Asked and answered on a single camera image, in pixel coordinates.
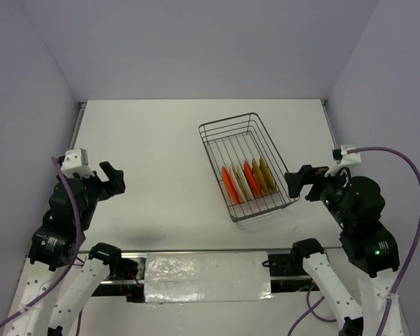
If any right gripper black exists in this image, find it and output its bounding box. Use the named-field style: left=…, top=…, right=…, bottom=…
left=283, top=160, right=351, bottom=225

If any cream plate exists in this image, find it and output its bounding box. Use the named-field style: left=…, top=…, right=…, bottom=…
left=236, top=163, right=254, bottom=201
left=229, top=164, right=247, bottom=203

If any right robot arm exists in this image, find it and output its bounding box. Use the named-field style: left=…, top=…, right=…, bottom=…
left=284, top=164, right=400, bottom=335

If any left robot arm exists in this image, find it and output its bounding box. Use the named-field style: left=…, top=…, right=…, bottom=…
left=0, top=148, right=126, bottom=335

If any mustard plate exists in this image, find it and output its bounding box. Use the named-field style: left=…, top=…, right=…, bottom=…
left=260, top=157, right=277, bottom=193
left=252, top=159, right=270, bottom=195

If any orange plate middle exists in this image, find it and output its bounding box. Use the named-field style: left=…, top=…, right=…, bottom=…
left=244, top=160, right=263, bottom=198

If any orange plate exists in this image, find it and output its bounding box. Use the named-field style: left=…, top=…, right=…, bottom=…
left=244, top=160, right=263, bottom=198
left=221, top=166, right=240, bottom=204

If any orange plate front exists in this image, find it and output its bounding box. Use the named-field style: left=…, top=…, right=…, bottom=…
left=221, top=166, right=240, bottom=204

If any silver tape sheet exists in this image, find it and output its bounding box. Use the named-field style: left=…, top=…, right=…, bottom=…
left=143, top=251, right=272, bottom=303

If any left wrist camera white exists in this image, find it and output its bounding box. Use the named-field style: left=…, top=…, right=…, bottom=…
left=61, top=148, right=95, bottom=179

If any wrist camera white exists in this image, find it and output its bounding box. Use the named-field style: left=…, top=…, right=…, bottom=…
left=61, top=148, right=95, bottom=179
left=325, top=144, right=362, bottom=177

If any wire dish rack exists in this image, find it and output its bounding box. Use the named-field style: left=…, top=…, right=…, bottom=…
left=198, top=113, right=298, bottom=223

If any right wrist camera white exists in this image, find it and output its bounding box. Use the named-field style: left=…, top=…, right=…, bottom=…
left=325, top=144, right=362, bottom=177

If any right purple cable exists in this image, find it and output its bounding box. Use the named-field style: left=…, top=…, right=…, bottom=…
left=287, top=146, right=420, bottom=336

